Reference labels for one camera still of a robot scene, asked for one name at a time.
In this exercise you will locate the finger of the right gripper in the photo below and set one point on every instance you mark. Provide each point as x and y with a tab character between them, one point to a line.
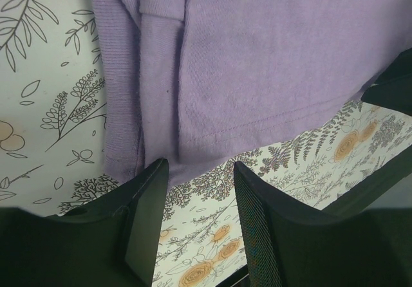
392	90

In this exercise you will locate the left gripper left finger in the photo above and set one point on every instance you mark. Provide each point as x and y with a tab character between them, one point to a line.
110	241

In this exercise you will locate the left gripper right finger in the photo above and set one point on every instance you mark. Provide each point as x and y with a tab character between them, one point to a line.
288	243

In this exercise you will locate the purple t shirt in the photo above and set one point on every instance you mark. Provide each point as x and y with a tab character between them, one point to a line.
199	81

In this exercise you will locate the floral table mat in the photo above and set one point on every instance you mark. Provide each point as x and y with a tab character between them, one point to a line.
53	121

